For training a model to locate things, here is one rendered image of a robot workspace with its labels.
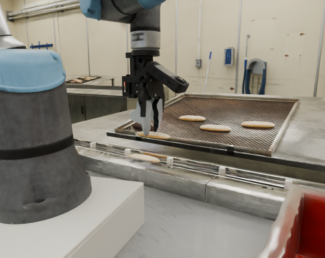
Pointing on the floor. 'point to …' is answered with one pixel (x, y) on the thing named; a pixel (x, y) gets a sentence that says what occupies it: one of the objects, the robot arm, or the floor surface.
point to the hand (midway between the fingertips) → (153, 129)
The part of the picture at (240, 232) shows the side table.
